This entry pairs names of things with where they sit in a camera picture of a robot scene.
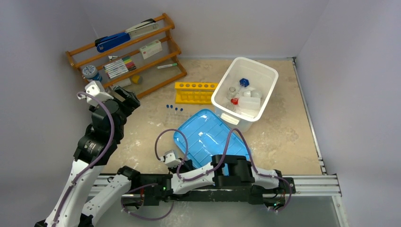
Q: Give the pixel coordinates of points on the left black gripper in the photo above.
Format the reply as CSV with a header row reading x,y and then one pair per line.
x,y
131,102

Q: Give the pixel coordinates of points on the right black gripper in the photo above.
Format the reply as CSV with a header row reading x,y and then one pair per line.
x,y
183,162

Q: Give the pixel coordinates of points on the blue plastic lid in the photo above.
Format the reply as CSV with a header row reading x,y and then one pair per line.
x,y
206,135

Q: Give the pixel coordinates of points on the white green box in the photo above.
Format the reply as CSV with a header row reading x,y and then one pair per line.
x,y
151,49

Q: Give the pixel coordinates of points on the glass conical flask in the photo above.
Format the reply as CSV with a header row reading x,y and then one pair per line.
x,y
231,107

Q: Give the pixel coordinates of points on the yellow test tube rack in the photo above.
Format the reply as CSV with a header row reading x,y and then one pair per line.
x,y
194,93

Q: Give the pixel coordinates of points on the small glass beaker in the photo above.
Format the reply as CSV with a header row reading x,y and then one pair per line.
x,y
231,93

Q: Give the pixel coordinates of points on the red nozzle wash bottle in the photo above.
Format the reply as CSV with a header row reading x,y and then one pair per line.
x,y
245,102

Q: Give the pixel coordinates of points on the white plastic bin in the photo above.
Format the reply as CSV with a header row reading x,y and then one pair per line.
x,y
260,76

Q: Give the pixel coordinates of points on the white ceramic dish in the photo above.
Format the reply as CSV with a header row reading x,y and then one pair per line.
x,y
256,93

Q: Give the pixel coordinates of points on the blue base glass cylinder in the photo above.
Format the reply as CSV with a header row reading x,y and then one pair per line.
x,y
244,85

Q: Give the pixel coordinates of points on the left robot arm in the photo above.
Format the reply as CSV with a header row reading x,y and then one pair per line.
x,y
100,141

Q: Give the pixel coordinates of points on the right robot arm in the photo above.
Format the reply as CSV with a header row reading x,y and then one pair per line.
x,y
224,179

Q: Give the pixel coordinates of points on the white flat box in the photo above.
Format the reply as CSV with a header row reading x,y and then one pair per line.
x,y
123,83

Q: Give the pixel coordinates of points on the yellow sponge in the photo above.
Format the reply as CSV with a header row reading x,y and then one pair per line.
x,y
137,79

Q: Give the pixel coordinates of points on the coloured marker pack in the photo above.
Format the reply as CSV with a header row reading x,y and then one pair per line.
x,y
119,67

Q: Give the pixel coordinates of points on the clear tube rack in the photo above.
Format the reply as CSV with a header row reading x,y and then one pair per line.
x,y
174,120

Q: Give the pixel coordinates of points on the blue lid jar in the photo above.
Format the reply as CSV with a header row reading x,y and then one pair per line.
x,y
90,72

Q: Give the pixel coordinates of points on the green white marker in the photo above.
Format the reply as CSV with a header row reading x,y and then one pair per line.
x,y
167,66

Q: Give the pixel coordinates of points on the blue grey stapler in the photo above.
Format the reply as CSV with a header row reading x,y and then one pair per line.
x,y
108,42

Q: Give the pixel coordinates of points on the wooden shelf rack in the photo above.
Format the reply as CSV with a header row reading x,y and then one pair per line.
x,y
153,78

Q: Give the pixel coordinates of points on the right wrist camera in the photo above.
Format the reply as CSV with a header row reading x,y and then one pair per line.
x,y
171,159

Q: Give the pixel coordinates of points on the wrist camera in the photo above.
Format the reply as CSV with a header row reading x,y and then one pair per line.
x,y
95,89
171,159

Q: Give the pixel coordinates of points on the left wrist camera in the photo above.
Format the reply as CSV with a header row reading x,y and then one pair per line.
x,y
95,89

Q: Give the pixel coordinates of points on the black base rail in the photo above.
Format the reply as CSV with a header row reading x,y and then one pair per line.
x,y
153,189

